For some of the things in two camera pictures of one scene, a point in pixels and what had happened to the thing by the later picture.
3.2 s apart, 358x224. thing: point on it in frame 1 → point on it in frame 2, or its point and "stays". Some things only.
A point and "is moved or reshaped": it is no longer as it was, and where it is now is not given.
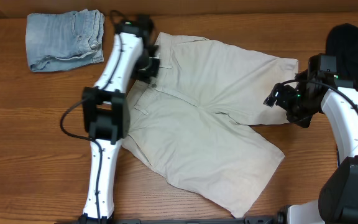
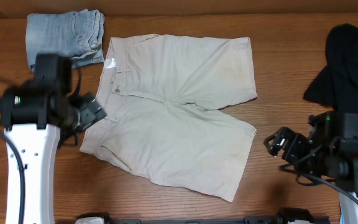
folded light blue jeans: (59, 41) stays
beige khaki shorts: (189, 118) is moved or reshaped
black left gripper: (150, 69) → (91, 112)
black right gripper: (286, 93) → (296, 140)
